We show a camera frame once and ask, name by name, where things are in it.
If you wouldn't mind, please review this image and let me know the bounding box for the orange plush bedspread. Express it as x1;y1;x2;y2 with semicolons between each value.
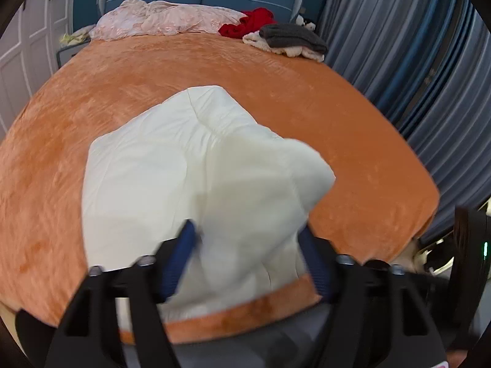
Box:
1;33;439;343

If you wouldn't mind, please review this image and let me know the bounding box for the grey-blue curtain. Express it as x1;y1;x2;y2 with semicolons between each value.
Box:
318;0;490;244

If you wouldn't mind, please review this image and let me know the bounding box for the dark grey knit garment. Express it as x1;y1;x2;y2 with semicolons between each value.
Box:
259;23;328;55

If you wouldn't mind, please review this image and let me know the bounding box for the pink floral duvet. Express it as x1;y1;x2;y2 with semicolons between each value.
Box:
89;0;245;41

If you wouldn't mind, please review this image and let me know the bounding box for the yellow-white clutter on nightstand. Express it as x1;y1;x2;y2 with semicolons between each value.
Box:
59;25;95;48

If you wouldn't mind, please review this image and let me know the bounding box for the cream quilted coat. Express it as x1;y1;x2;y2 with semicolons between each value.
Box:
82;86;335;321

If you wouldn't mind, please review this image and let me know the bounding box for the cream fluffy garment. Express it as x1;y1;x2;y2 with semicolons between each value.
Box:
242;31;325;62

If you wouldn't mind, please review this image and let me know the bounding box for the grey bedside table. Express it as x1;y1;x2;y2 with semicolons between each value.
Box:
56;41;90;68

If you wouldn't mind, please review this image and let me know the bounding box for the red garment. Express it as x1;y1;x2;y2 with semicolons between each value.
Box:
218;7;276;39

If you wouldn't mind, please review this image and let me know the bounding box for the plush toy by headboard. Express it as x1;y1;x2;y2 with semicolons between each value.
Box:
295;14;315;32

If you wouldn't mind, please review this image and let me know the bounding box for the white panelled wardrobe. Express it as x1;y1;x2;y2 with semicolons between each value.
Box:
1;0;73;136

